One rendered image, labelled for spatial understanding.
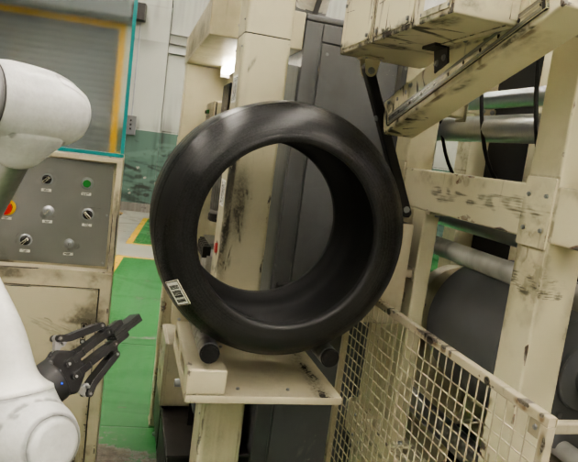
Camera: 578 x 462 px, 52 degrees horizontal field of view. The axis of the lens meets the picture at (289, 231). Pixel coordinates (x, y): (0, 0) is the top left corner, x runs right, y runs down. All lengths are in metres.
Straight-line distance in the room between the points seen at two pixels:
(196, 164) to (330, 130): 0.29
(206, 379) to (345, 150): 0.58
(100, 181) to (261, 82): 0.66
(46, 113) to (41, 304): 1.01
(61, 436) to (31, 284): 1.24
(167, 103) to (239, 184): 9.06
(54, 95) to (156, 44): 9.57
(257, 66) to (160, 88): 8.99
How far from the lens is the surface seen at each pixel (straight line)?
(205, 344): 1.34
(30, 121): 1.14
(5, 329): 0.90
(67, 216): 2.04
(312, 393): 1.45
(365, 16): 1.56
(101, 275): 2.02
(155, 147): 10.59
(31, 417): 0.84
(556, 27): 1.20
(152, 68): 10.66
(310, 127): 1.27
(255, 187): 1.65
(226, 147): 1.23
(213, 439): 1.85
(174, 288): 1.28
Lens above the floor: 1.36
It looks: 8 degrees down
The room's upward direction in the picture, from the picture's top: 7 degrees clockwise
